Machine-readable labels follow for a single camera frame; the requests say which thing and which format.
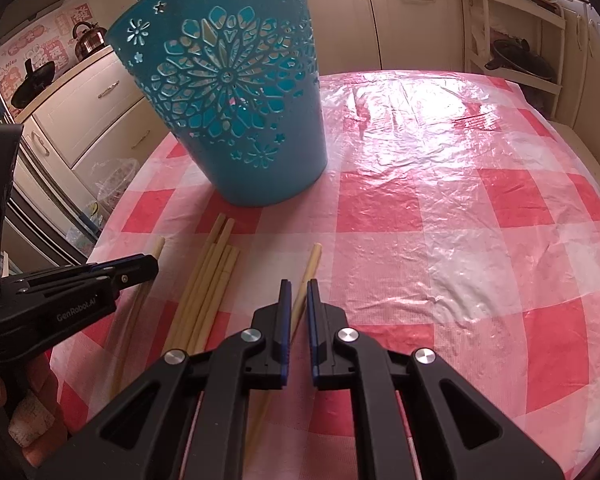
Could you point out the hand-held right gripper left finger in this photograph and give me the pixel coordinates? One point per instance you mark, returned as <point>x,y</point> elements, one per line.
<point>283,340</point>

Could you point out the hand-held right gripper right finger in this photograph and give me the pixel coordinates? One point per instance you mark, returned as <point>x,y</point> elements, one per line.
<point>316,340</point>

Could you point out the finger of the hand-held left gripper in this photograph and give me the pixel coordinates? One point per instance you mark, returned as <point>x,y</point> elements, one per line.
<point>100,268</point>
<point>137,272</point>

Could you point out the pale wooden chopstick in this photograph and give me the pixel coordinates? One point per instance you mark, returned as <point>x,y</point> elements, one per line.
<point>132,325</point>
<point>310,270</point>

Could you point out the bunch of wooden chopsticks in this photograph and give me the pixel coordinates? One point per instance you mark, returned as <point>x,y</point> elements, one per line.
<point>200,300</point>

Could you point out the teal cutout plastic basket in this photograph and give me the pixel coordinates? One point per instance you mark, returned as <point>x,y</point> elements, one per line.
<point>270,180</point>

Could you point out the person's left hand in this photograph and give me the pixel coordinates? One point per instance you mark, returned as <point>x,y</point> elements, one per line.
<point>45,390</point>

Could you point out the silver refrigerator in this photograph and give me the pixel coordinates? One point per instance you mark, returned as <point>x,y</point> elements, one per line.
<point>35,210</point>

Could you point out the cream drawer cabinet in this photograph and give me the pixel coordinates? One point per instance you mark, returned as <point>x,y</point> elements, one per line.
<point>100,110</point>

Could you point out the red checked tablecloth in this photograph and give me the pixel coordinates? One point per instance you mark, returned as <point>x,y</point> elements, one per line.
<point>455,210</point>

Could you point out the black wok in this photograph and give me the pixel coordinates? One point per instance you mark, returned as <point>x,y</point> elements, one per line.
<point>32,85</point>

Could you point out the steel kettle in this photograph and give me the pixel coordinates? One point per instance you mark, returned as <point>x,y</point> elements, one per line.
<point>90,42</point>

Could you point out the cream base cabinet run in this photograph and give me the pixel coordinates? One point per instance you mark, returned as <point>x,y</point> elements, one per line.
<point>350,15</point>

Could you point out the dark pan with lid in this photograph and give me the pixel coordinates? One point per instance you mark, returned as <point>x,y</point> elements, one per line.
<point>520,60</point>

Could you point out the white shelf cart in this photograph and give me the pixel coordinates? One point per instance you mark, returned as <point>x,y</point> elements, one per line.
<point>552,35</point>

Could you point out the cream side cabinets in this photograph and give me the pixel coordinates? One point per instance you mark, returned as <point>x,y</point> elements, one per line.
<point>595,50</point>

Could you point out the pink wall stickers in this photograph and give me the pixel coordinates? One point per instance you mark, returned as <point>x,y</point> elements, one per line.
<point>55,25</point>

